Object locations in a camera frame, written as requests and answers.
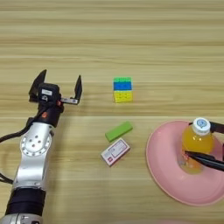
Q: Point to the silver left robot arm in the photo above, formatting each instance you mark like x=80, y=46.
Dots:
x=33, y=157

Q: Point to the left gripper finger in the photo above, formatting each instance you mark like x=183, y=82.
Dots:
x=78, y=89
x=36, y=84

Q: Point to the pink plate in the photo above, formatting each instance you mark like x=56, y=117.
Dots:
x=175, y=180

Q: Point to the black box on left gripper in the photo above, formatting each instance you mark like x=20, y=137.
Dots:
x=48, y=92

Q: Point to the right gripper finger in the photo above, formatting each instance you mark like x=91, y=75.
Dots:
x=217, y=127
x=207, y=160

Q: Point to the orange juice bottle white cap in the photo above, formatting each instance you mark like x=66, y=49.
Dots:
x=197, y=140

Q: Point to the white red card box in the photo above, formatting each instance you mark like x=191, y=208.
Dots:
x=115, y=151

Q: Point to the multicolour puzzle cube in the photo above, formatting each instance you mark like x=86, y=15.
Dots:
x=122, y=86

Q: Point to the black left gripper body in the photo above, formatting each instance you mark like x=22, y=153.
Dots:
x=51, y=113

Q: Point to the green rectangular block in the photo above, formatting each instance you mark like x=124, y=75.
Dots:
x=118, y=131

